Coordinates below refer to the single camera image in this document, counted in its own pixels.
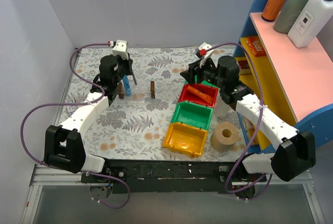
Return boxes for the blue toothpaste tube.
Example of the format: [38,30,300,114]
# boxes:
[123,75,132,96]

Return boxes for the clear glass tray brown handles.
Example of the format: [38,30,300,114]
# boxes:
[117,81,156,102]

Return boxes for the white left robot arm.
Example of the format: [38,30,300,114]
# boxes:
[44,54,133,182]

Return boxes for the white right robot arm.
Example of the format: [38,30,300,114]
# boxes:
[180,56,316,181]

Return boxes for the orange toothpaste tube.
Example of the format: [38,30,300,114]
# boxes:
[187,86,213,103]

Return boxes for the packaged toothbrush on table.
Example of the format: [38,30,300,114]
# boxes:
[65,98,78,114]

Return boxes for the red white small box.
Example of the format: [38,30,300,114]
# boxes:
[237,60,251,75]

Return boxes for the green plastic bin far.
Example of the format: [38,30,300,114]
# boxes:
[184,78,218,87]

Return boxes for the green plastic bin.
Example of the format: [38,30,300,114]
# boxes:
[171,101,213,130]
[184,78,218,87]

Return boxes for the clear plastic cup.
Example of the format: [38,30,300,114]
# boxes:
[213,95,229,118]

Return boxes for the orange soap box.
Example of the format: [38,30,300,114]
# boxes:
[246,36,266,57]

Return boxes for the red plastic bin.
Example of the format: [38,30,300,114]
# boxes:
[178,84,219,108]

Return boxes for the green plastic bin near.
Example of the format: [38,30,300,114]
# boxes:
[171,101,213,130]

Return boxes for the toilet paper roll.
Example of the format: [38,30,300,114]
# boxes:
[210,122,239,153]

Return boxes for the blue shelf unit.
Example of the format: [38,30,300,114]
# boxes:
[239,0,332,147]

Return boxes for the yellow plastic bin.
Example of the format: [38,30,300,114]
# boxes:
[162,122,208,158]

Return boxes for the grey pump bottle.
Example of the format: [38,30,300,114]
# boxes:
[273,0,309,34]

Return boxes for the white square bottle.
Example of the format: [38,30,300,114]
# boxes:
[288,0,332,48]

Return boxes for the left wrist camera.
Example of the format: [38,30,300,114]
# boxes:
[108,39,130,60]

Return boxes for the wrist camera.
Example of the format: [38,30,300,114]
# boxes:
[108,39,130,60]
[196,42,214,68]

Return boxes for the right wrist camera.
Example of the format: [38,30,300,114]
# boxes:
[196,42,214,68]

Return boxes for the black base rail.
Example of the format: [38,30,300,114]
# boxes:
[80,157,267,196]

